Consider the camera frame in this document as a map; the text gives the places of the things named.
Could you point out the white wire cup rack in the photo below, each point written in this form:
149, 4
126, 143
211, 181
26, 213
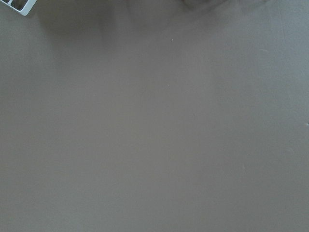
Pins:
22, 7

